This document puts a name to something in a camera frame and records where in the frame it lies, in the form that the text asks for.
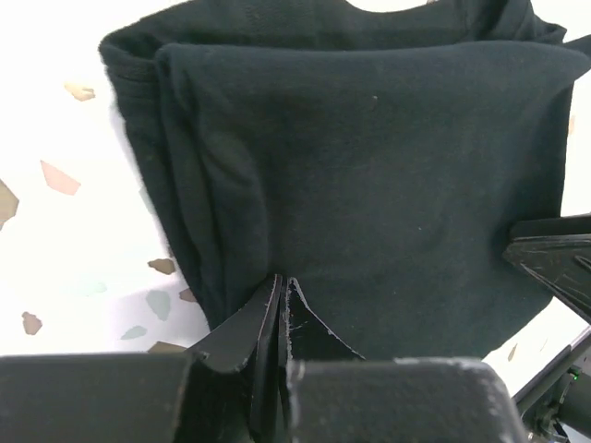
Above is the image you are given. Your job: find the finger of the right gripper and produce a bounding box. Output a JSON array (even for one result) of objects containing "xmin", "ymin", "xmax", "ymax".
[{"xmin": 503, "ymin": 214, "xmax": 590, "ymax": 321}]

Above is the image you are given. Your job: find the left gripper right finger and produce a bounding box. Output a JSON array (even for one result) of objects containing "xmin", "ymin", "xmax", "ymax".
[{"xmin": 284, "ymin": 279, "xmax": 527, "ymax": 442}]

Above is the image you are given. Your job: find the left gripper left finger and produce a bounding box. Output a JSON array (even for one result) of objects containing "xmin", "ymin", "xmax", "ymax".
[{"xmin": 1, "ymin": 275, "xmax": 283, "ymax": 443}]

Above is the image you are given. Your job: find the black t shirt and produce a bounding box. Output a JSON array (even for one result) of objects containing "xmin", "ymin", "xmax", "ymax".
[{"xmin": 99, "ymin": 1, "xmax": 590, "ymax": 359}]

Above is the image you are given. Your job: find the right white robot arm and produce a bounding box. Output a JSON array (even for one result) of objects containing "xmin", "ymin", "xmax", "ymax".
[{"xmin": 503, "ymin": 214, "xmax": 590, "ymax": 442}]

